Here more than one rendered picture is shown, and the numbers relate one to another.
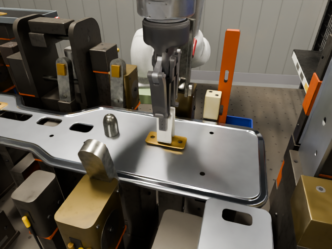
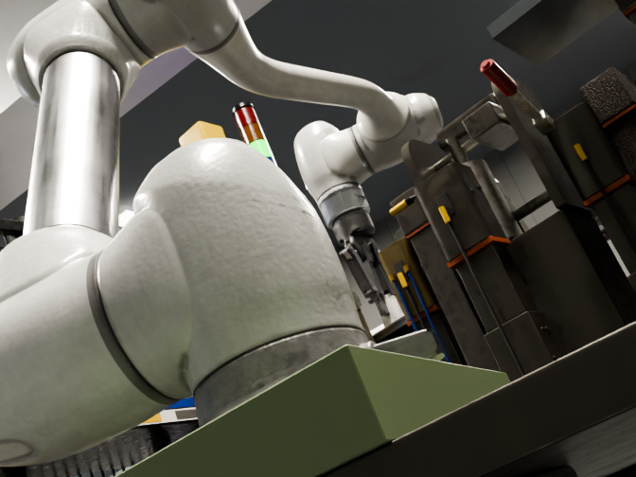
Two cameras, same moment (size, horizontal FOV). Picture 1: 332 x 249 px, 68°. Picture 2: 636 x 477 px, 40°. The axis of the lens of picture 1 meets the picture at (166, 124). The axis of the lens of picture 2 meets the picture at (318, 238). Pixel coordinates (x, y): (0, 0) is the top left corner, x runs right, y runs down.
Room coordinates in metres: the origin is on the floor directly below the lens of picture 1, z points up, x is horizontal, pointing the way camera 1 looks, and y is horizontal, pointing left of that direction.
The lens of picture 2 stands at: (1.92, 0.37, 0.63)
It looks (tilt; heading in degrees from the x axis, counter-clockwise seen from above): 22 degrees up; 196
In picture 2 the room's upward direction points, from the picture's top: 23 degrees counter-clockwise
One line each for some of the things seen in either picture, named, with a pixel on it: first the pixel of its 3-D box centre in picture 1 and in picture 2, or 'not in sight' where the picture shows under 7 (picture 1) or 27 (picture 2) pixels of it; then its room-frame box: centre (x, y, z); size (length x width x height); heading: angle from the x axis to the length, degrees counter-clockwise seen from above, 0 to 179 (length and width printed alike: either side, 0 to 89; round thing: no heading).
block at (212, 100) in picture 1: (206, 153); not in sight; (0.51, -0.11, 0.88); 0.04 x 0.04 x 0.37; 74
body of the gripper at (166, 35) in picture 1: (166, 46); (359, 241); (0.41, 0.00, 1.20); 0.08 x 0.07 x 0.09; 164
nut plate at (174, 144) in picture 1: (166, 138); not in sight; (0.41, 0.00, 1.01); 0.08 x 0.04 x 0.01; 74
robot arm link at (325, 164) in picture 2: not in sight; (330, 158); (0.41, 0.01, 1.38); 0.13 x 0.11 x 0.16; 94
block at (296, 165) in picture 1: (280, 219); not in sight; (0.33, -0.25, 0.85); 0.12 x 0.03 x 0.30; 164
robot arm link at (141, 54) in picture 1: (148, 51); (230, 262); (1.25, 0.09, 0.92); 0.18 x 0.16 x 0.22; 94
